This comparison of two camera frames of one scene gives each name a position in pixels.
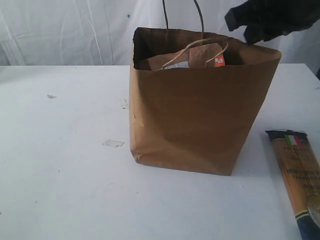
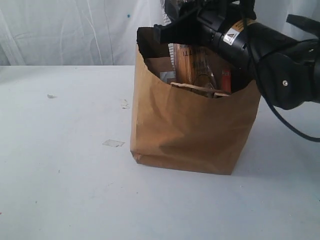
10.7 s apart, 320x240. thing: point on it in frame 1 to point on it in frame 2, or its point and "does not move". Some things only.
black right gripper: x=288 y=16 to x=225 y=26
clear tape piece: x=113 y=143 does not move
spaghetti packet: x=300 y=171 to x=193 y=66
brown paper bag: x=196 y=120 does not move
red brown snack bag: x=205 y=55 to x=158 y=64
